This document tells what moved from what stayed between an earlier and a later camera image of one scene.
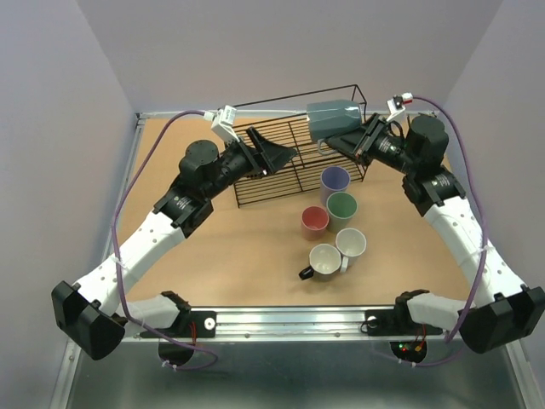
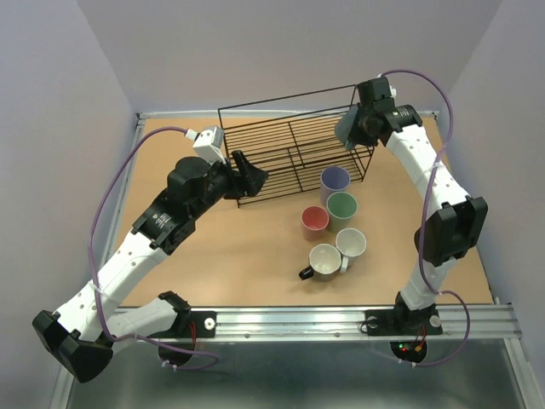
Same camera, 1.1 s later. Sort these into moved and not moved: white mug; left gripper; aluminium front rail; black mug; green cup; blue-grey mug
Moved: left gripper; blue-grey mug
Not moved: green cup; white mug; aluminium front rail; black mug
